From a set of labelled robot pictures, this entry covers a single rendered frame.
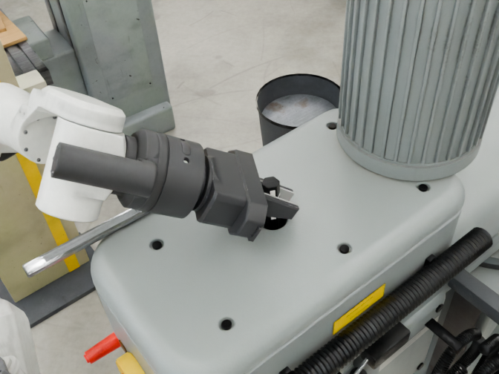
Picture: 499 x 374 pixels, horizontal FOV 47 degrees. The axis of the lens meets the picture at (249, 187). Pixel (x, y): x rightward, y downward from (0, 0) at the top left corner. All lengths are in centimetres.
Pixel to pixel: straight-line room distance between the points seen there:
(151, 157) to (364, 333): 34
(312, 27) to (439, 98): 427
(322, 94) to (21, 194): 166
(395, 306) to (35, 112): 48
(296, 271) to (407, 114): 23
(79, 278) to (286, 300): 256
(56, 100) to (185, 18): 462
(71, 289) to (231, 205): 253
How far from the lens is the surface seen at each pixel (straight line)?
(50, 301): 312
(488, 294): 101
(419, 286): 78
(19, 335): 105
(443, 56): 67
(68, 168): 55
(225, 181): 63
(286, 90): 327
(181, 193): 60
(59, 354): 297
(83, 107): 58
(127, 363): 74
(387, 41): 67
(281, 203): 68
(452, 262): 81
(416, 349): 112
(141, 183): 56
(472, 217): 96
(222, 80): 434
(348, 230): 71
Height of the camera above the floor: 243
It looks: 45 degrees down
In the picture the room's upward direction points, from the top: 4 degrees counter-clockwise
